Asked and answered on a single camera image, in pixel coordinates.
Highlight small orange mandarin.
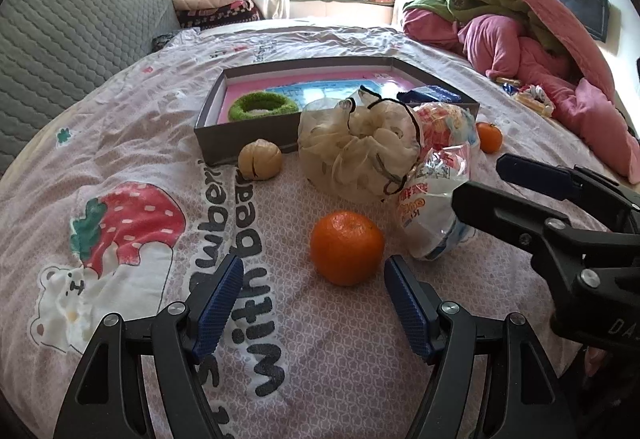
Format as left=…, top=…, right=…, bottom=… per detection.
left=476, top=122, right=503, bottom=154

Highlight red white snack bag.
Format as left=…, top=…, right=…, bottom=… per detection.
left=395, top=144, right=474, bottom=261

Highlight red blue snack bag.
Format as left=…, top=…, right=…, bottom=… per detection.
left=413, top=102, right=480, bottom=151

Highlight blue snack packet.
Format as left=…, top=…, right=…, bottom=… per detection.
left=396, top=85, right=462, bottom=104

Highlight beige organza scrunchie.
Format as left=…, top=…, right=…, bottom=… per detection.
left=297, top=86, right=422, bottom=203

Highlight large orange mandarin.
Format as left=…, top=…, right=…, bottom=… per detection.
left=309, top=211, right=385, bottom=287

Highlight tan walnut ball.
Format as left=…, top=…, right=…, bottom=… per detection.
left=238, top=139, right=282, bottom=180

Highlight green fuzzy ring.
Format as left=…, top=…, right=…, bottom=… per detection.
left=226, top=90, right=301, bottom=122

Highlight person's right hand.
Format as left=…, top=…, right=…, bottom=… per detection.
left=584, top=346, right=606, bottom=377

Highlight pink quilt pile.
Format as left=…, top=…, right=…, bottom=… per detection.
left=402, top=9, right=639, bottom=185

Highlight wrapped biscuit snacks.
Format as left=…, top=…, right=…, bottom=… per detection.
left=496, top=77, right=554, bottom=118

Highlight green blanket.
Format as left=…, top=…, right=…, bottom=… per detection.
left=404, top=0, right=565, bottom=55

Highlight pink strawberry bedsheet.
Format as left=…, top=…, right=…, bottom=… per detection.
left=1, top=26, right=602, bottom=438

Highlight grey shallow cardboard box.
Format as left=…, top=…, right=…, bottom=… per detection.
left=194, top=57, right=480, bottom=166

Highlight dark cloth by headboard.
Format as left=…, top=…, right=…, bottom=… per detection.
left=152, top=30, right=180, bottom=52

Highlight grey quilted headboard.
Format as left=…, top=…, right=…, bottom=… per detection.
left=1, top=0, right=179, bottom=170

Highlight stack of folded blankets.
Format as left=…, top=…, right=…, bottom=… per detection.
left=172, top=0, right=265, bottom=30

